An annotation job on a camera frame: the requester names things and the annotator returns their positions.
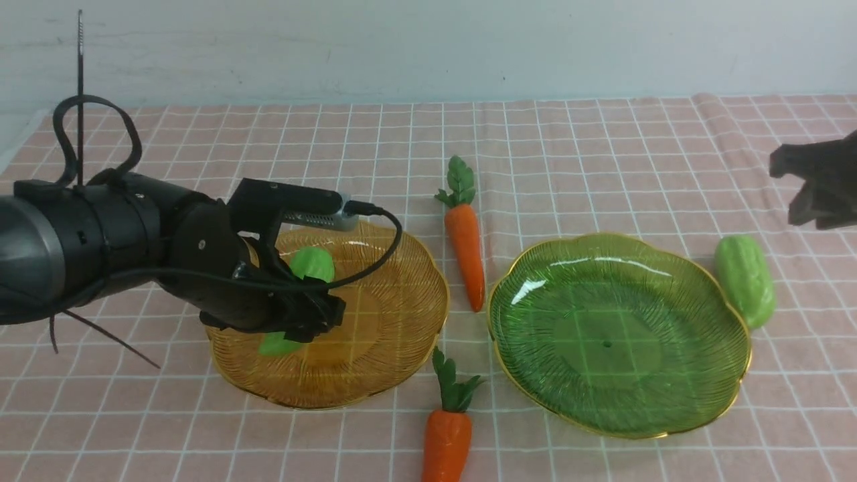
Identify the orange toy carrot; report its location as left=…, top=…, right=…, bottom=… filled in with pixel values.
left=420, top=347, right=484, bottom=481
left=435, top=155, right=485, bottom=313

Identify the green ribbed plastic plate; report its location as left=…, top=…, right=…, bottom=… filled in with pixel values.
left=486, top=232, right=753, bottom=440

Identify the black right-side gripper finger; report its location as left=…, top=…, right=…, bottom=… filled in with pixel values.
left=769, top=131, right=856, bottom=182
left=787, top=176, right=856, bottom=231

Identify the black gripper body left-side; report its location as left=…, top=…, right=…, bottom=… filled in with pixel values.
left=159, top=201, right=289, bottom=333

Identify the pink checkered tablecloth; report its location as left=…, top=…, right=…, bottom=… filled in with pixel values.
left=2, top=94, right=855, bottom=481

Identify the amber ribbed plastic plate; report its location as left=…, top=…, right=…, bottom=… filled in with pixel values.
left=206, top=233, right=450, bottom=410

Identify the left gripper black left-side finger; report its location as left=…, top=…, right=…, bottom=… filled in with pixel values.
left=258, top=238, right=345, bottom=343

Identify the green toy gourd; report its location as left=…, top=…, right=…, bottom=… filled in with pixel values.
left=715, top=234, right=777, bottom=330
left=258, top=246, right=335, bottom=357

